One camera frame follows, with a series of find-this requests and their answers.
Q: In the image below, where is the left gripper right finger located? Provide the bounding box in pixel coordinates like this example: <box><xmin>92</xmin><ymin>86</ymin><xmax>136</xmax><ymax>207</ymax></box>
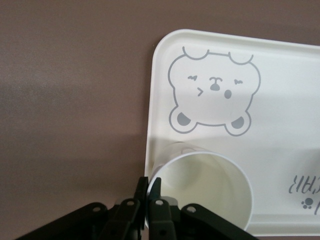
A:
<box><xmin>149</xmin><ymin>177</ymin><xmax>261</xmax><ymax>240</ymax></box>

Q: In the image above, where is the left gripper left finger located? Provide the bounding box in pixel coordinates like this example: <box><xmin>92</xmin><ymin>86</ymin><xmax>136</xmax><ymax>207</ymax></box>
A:
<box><xmin>22</xmin><ymin>176</ymin><xmax>149</xmax><ymax>240</ymax></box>

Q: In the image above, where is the white paper cup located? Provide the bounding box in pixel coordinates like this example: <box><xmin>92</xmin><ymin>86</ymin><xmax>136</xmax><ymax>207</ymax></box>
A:
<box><xmin>144</xmin><ymin>141</ymin><xmax>254</xmax><ymax>230</ymax></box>

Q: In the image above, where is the brown table cover mat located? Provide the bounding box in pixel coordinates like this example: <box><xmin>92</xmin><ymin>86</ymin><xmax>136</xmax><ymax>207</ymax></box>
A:
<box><xmin>0</xmin><ymin>0</ymin><xmax>320</xmax><ymax>240</ymax></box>

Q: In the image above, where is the white bear print tray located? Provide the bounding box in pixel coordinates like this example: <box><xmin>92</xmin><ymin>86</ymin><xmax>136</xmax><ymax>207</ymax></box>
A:
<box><xmin>144</xmin><ymin>28</ymin><xmax>320</xmax><ymax>237</ymax></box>

